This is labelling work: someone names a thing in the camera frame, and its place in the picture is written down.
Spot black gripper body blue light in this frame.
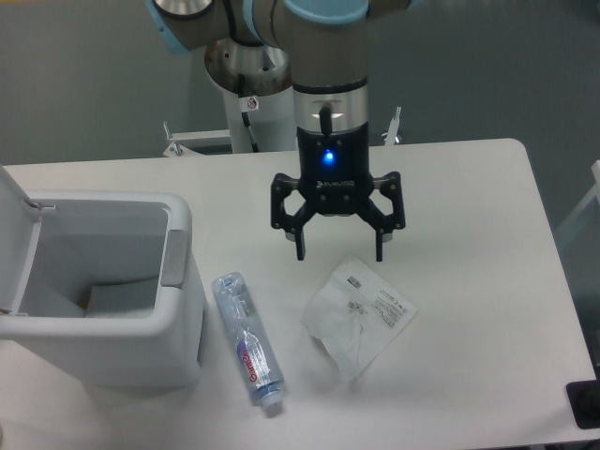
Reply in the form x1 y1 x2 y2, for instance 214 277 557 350
294 123 375 218

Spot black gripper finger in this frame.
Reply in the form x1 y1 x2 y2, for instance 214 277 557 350
367 172 404 262
270 172 307 261

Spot white plastic wrapper bag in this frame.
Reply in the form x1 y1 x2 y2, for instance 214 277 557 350
303 256 417 381

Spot crushed clear plastic water bottle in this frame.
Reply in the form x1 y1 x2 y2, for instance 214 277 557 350
211 272 285 418

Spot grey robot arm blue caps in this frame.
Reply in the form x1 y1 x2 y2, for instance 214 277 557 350
146 1 408 257

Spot white open trash can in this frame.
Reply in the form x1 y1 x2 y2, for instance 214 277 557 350
1 172 207 387

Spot glass white furniture at right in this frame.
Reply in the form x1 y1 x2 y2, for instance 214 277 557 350
555 160 599 251

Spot black device at table edge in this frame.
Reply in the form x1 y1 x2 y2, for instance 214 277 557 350
566 380 599 429

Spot black cable on pedestal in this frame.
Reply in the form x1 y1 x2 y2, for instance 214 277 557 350
236 73 262 154

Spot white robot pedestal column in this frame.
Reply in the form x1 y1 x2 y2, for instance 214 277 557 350
204 38 297 154

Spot white pedestal base frame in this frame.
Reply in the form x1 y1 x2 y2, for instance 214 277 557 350
162 106 403 158

